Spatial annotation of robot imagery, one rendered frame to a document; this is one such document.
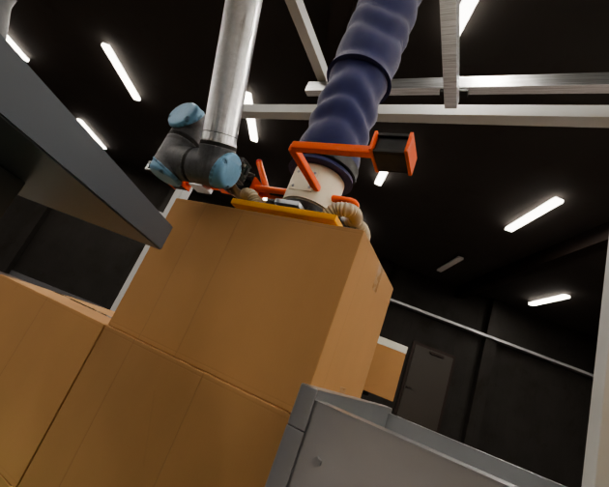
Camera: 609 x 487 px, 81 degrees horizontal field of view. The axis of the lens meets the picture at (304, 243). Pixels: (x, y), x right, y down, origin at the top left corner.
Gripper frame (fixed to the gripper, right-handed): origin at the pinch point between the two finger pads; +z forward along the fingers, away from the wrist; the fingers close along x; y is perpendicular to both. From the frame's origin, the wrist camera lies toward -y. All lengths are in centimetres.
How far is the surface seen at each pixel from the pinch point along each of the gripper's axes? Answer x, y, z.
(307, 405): -53, 61, -36
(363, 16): 68, 26, -12
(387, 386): -38, 34, 190
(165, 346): -55, 17, -19
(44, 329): -65, -26, -19
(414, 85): 203, -5, 144
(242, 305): -41, 33, -20
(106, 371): -66, 4, -19
